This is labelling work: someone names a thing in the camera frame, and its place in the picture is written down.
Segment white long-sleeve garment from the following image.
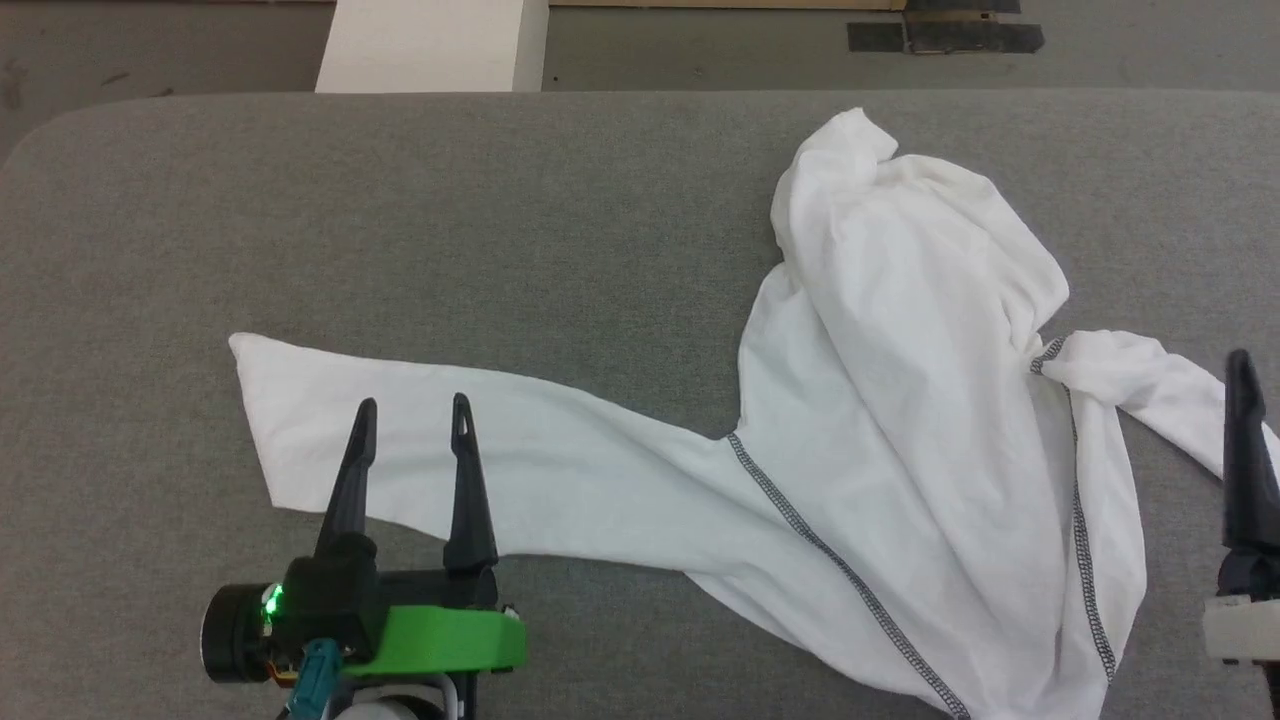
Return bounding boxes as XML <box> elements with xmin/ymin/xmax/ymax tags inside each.
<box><xmin>228</xmin><ymin>108</ymin><xmax>1280</xmax><ymax>720</ymax></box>

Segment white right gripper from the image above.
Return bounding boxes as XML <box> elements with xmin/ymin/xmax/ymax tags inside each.
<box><xmin>1203</xmin><ymin>350</ymin><xmax>1280</xmax><ymax>666</ymax></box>

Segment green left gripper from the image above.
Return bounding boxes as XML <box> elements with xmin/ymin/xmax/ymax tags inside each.
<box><xmin>200</xmin><ymin>393</ymin><xmax>529</xmax><ymax>686</ymax></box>

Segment black floor plate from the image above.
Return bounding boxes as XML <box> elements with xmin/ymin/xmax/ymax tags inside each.
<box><xmin>848</xmin><ymin>0</ymin><xmax>1046</xmax><ymax>54</ymax></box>

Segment white box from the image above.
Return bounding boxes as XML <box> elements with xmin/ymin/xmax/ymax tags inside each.
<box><xmin>315</xmin><ymin>0</ymin><xmax>549</xmax><ymax>93</ymax></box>

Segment lemon print partition panel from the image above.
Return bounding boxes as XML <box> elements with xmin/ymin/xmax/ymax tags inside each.
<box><xmin>548</xmin><ymin>0</ymin><xmax>906</xmax><ymax>11</ymax></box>

